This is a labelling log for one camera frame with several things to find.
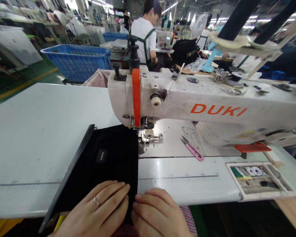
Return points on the green stool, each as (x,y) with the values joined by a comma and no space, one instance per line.
(84,39)

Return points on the person's body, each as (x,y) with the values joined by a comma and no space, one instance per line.
(187,218)

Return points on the white industrial sewing machine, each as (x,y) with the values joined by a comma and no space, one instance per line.
(212,98)

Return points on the thread stand with dark cones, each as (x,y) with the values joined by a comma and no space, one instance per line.
(246,37)

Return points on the small blue plastic crate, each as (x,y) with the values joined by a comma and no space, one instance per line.
(114,37)

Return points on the background white sewing machine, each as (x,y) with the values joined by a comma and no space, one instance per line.
(164,39)

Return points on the pink thread snips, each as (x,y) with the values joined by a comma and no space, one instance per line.
(191,148)

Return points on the light blue desk fan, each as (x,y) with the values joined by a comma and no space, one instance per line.
(207,59)

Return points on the black fabric piece with label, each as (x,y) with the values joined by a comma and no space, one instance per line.
(106,158)

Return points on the recessed tray of sewing accessories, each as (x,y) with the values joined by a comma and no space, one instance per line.
(259,177)

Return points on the large blue plastic crate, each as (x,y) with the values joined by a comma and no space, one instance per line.
(76,61)

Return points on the person's right fingers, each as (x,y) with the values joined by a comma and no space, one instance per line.
(144,200)

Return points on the person's right hand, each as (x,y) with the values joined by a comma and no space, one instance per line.
(160,217)

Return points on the pile of black fabric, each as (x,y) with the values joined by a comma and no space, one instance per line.
(185,53)

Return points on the yellow box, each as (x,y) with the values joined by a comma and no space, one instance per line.
(5,227)

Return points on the person's left hand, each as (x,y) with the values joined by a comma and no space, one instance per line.
(93,214)

